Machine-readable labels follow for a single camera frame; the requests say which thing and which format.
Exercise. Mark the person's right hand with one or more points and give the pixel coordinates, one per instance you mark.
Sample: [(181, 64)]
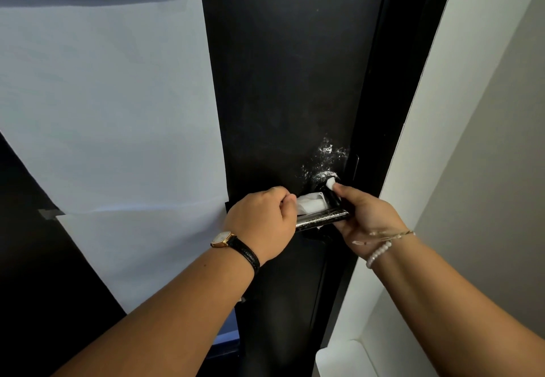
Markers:
[(370, 223)]

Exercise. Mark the person's left hand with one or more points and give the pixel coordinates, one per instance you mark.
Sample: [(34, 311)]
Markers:
[(255, 223)]

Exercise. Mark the person's left thumb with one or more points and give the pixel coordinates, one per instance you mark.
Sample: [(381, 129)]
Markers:
[(289, 212)]

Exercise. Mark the person's right thumb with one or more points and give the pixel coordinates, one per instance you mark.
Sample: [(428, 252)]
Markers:
[(345, 195)]

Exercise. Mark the white cleaning cloth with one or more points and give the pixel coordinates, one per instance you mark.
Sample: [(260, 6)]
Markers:
[(310, 204)]

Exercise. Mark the person's left forearm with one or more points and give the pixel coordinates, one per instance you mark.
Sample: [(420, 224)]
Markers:
[(170, 325)]

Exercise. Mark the person's right forearm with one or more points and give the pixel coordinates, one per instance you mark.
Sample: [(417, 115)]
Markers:
[(447, 312)]

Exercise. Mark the black door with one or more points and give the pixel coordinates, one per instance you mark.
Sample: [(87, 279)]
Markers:
[(289, 70)]

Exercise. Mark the white box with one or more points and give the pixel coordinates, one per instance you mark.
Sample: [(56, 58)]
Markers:
[(345, 359)]

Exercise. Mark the large white paper sheet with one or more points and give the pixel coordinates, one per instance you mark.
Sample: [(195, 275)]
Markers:
[(110, 104)]

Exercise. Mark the grey tape piece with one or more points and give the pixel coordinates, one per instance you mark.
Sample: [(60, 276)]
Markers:
[(51, 213)]

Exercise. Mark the black door frame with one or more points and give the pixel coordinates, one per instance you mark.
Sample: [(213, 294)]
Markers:
[(396, 70)]

